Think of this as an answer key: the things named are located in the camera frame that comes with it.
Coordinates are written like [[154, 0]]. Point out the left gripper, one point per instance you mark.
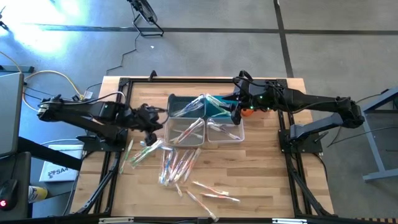
[[146, 119]]

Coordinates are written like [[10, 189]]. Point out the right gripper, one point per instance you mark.
[[243, 96]]

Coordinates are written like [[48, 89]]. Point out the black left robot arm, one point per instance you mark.
[[87, 110]]

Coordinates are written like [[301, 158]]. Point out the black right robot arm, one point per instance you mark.
[[311, 101]]

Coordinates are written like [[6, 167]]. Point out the grey translucent plastic bin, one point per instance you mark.
[[169, 123]]

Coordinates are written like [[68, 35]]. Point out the teal plastic bin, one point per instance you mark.
[[214, 113]]

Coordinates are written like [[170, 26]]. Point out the orange bin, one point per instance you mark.
[[247, 112]]

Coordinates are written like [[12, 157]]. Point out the dark slate plastic bin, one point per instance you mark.
[[174, 101]]

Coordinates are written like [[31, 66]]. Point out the black table clamp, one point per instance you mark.
[[245, 74], [152, 76]]

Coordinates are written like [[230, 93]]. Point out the clear plastic bin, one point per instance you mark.
[[236, 141]]

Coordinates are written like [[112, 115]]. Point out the white paper tag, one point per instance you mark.
[[88, 95]]

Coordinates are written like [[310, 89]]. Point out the white printed box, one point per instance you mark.
[[59, 169]]

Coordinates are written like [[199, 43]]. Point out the black diagonal bar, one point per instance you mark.
[[49, 154]]

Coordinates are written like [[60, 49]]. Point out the black floor fan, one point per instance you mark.
[[146, 11]]

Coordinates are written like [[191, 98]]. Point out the yellow can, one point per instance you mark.
[[38, 193]]

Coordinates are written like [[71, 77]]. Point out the black desk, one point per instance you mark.
[[21, 165]]

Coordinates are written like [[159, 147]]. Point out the grey laptop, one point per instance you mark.
[[11, 115]]

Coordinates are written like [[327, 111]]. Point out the grey floor bar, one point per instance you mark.
[[18, 68]]

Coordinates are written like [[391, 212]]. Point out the black computer mouse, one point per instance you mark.
[[7, 193]]

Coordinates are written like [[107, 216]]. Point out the white bracket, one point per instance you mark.
[[289, 221], [115, 221]]

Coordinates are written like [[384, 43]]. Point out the grey steel table frame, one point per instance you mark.
[[381, 175]]

